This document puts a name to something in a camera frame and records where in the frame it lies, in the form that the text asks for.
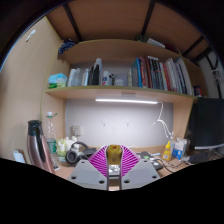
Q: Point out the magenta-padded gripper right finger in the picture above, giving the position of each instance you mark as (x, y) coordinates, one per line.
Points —
(140, 173)

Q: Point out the white light bar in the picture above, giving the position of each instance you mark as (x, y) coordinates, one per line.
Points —
(126, 100)

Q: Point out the black monitor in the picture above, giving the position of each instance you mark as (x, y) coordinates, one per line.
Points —
(206, 123)

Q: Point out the clear plastic water bottle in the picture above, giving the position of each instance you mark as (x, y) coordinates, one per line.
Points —
(51, 140)

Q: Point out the yellow charger block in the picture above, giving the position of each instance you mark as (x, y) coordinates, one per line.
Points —
(114, 153)

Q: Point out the small wall hook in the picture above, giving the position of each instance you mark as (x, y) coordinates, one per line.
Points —
(127, 124)

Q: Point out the wooden shelf unit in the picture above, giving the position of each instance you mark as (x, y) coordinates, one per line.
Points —
(116, 91)

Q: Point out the white wall socket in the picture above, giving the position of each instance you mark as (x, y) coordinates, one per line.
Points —
(76, 130)

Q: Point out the pink thermos jug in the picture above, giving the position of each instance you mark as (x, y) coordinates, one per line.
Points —
(36, 146)

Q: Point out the blue and white box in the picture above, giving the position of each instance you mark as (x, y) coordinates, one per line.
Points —
(179, 150)

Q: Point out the green and white plush toy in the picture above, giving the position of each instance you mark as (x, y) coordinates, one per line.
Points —
(65, 145)

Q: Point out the small yellow bottle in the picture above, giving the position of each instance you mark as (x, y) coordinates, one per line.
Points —
(167, 153)

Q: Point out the black headphones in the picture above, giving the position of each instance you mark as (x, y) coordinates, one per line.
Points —
(71, 156)

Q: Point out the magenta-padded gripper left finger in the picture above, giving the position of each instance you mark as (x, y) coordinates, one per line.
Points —
(88, 175)

